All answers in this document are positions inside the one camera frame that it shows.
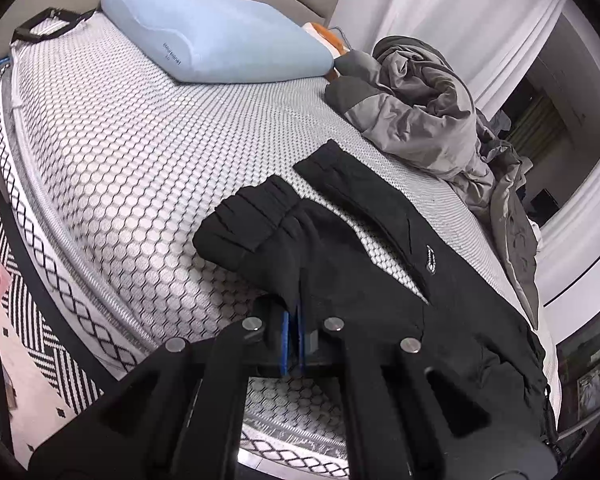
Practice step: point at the white honeycomb mattress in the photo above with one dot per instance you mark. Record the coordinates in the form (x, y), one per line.
(109, 202)

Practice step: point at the orange white plush toy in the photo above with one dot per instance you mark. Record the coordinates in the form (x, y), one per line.
(326, 38)

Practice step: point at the black white patterned rug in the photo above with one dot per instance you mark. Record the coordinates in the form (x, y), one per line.
(56, 354)

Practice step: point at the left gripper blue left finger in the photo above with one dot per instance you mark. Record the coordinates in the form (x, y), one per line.
(284, 344)

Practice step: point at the black pants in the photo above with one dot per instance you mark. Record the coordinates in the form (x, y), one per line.
(365, 254)

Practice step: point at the white curtain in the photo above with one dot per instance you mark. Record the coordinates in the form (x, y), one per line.
(490, 44)

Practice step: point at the grey duvet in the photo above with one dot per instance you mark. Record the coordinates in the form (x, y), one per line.
(406, 99)

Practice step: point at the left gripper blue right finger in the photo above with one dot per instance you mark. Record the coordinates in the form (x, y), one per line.
(299, 339)

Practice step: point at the light blue pillow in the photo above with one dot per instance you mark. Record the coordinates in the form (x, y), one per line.
(220, 41)

